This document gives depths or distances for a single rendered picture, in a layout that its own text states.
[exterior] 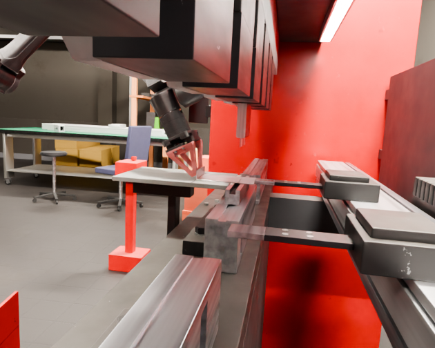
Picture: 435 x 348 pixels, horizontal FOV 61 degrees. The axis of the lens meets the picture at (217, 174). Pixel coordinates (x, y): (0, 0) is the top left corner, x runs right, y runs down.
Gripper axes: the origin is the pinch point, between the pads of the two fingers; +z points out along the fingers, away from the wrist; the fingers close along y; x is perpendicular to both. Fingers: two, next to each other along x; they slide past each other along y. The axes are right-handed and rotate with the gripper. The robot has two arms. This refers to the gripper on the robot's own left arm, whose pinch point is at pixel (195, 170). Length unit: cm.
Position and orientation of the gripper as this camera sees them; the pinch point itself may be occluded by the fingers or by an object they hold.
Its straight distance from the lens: 88.1
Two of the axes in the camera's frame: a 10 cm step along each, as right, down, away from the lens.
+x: -8.9, 3.8, 2.3
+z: 4.1, 9.1, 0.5
